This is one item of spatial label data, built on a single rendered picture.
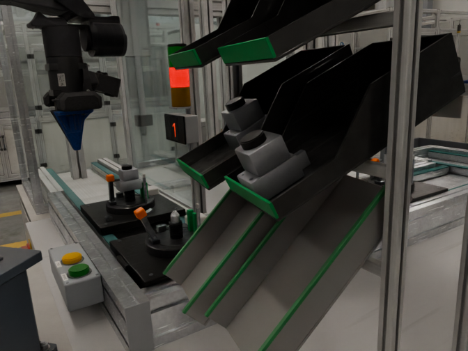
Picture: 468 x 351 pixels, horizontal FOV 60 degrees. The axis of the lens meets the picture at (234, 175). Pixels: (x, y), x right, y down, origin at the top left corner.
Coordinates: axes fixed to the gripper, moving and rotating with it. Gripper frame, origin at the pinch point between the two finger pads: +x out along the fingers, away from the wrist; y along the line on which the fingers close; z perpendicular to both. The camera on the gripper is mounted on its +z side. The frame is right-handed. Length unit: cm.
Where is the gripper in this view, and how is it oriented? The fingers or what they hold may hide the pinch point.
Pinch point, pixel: (74, 130)
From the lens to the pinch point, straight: 76.0
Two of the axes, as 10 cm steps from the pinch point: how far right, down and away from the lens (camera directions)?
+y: -5.3, -1.8, 8.3
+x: 0.4, 9.7, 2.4
